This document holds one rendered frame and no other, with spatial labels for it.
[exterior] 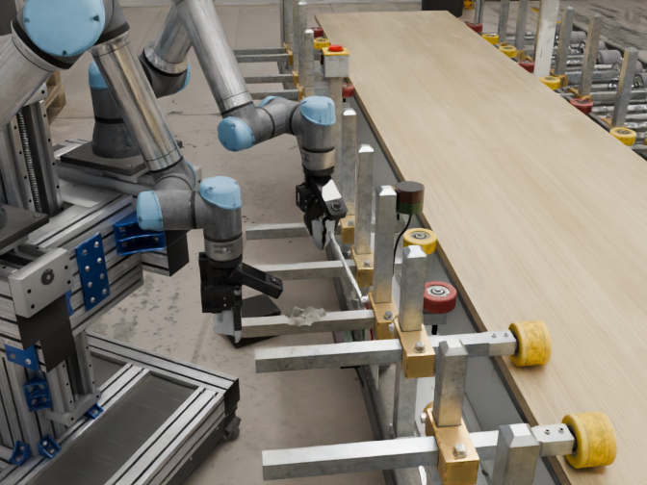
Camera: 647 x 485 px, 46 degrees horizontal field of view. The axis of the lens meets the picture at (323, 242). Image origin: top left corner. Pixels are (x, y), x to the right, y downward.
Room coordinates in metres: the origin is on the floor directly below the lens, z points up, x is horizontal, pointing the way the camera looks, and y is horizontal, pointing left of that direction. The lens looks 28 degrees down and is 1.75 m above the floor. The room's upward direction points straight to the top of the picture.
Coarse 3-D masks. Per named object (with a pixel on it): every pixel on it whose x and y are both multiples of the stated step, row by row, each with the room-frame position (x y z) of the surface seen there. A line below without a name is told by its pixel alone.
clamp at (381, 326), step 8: (368, 296) 1.41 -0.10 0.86; (392, 296) 1.39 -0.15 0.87; (376, 304) 1.36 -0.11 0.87; (384, 304) 1.36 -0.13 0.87; (392, 304) 1.36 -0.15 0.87; (376, 312) 1.33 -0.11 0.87; (384, 312) 1.33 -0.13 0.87; (392, 312) 1.33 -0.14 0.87; (376, 320) 1.30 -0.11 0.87; (384, 320) 1.29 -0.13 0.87; (376, 328) 1.30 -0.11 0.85; (384, 328) 1.29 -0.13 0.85; (376, 336) 1.29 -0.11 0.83; (384, 336) 1.29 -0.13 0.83; (392, 336) 1.29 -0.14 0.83
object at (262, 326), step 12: (336, 312) 1.34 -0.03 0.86; (348, 312) 1.34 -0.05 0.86; (360, 312) 1.34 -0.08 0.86; (372, 312) 1.34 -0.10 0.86; (252, 324) 1.29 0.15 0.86; (264, 324) 1.29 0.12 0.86; (276, 324) 1.30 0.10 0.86; (288, 324) 1.30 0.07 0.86; (312, 324) 1.31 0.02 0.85; (324, 324) 1.31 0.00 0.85; (336, 324) 1.31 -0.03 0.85; (348, 324) 1.32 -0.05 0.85; (360, 324) 1.32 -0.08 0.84; (372, 324) 1.32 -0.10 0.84; (432, 324) 1.34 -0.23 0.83; (252, 336) 1.29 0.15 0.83; (264, 336) 1.29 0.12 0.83
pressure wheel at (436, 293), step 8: (432, 288) 1.37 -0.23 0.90; (440, 288) 1.36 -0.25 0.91; (448, 288) 1.36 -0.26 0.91; (424, 296) 1.33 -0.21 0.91; (432, 296) 1.33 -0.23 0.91; (440, 296) 1.33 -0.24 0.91; (448, 296) 1.33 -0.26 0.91; (424, 304) 1.33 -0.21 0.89; (432, 304) 1.32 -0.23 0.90; (440, 304) 1.31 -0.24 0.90; (448, 304) 1.32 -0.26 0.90; (432, 312) 1.32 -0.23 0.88; (440, 312) 1.31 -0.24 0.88; (448, 312) 1.32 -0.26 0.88; (432, 328) 1.35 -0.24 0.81
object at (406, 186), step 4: (400, 184) 1.40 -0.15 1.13; (404, 184) 1.40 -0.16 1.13; (408, 184) 1.40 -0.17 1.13; (412, 184) 1.40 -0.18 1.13; (416, 184) 1.40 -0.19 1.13; (420, 184) 1.40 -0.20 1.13; (400, 188) 1.38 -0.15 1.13; (404, 188) 1.38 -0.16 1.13; (408, 188) 1.38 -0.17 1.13; (412, 188) 1.38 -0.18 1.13; (416, 188) 1.38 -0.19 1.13; (420, 188) 1.38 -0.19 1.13; (396, 212) 1.37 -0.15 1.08; (396, 216) 1.37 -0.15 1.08; (396, 220) 1.37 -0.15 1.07; (408, 220) 1.38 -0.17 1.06; (396, 224) 1.37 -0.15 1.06; (408, 224) 1.38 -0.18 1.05; (404, 228) 1.39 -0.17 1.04; (400, 236) 1.38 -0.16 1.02; (396, 244) 1.38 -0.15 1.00; (396, 248) 1.38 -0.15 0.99
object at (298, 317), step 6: (294, 306) 1.33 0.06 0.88; (288, 312) 1.33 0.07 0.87; (294, 312) 1.32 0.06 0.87; (300, 312) 1.32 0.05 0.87; (306, 312) 1.32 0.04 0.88; (312, 312) 1.31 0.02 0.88; (318, 312) 1.32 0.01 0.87; (324, 312) 1.33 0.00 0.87; (294, 318) 1.31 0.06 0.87; (300, 318) 1.30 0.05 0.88; (306, 318) 1.30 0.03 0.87; (312, 318) 1.31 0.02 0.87; (318, 318) 1.31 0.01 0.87; (294, 324) 1.29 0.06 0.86; (300, 324) 1.29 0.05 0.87; (306, 324) 1.29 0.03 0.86
